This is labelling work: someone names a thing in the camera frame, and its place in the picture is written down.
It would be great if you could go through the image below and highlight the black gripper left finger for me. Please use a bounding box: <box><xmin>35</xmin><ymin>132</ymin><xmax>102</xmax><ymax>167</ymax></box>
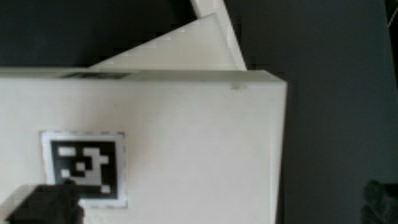
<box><xmin>3</xmin><ymin>179</ymin><xmax>85</xmax><ymax>224</ymax></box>

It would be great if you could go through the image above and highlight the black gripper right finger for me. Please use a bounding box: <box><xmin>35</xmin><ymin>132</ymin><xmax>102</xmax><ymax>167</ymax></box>
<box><xmin>360</xmin><ymin>180</ymin><xmax>398</xmax><ymax>224</ymax></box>

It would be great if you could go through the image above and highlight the white cabinet body box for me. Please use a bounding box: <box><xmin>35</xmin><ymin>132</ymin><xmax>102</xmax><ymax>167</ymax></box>
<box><xmin>90</xmin><ymin>0</ymin><xmax>246</xmax><ymax>70</ymax></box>

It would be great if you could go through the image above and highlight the white cabinet top block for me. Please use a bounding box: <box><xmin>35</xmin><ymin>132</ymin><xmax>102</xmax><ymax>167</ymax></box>
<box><xmin>0</xmin><ymin>69</ymin><xmax>285</xmax><ymax>224</ymax></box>

